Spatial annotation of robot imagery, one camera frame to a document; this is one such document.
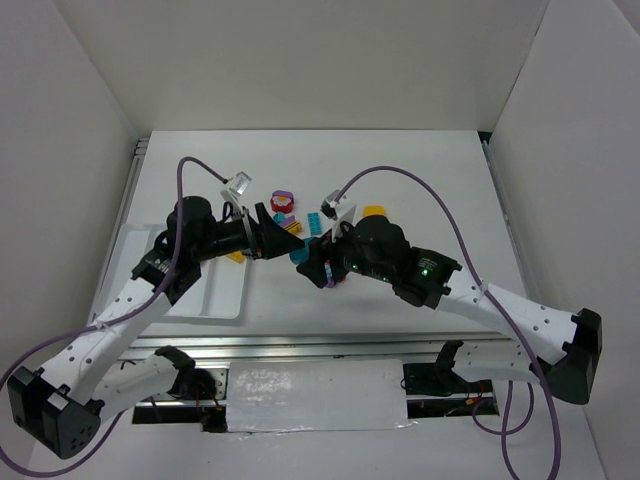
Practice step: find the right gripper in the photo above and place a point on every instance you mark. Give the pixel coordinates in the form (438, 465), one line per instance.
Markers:
(329, 261)

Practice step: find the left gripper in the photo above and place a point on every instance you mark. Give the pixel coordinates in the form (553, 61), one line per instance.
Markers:
(255, 235)

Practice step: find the teal frog brick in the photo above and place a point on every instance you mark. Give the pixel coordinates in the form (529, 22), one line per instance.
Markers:
(301, 255)

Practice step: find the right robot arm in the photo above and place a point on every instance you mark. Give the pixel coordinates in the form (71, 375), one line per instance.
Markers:
(556, 348)

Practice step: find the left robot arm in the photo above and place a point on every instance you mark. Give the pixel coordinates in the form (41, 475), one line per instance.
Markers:
(63, 402)

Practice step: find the teal purple brick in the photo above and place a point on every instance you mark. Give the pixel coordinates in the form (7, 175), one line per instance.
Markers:
(283, 220)

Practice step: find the yellow striped brick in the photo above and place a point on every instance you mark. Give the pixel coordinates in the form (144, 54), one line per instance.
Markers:
(294, 227)

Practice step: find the purple red flower brick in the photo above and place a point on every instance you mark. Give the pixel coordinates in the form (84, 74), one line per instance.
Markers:
(282, 201)

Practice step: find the teal flat brick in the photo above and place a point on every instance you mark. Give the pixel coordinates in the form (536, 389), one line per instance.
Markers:
(314, 223)

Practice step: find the white divided tray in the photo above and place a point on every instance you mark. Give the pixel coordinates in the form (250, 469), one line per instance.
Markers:
(216, 296)

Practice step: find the yellow round brick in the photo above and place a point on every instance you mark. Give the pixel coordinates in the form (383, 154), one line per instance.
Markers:
(373, 210)

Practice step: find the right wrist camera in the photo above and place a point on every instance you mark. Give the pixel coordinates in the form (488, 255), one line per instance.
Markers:
(340, 209)

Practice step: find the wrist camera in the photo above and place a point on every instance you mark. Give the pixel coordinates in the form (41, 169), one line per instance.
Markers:
(340, 209)
(233, 190)

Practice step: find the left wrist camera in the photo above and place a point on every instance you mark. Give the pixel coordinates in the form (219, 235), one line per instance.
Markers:
(233, 190)

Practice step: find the aluminium frame rail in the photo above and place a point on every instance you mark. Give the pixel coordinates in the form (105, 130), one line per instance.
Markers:
(307, 347)

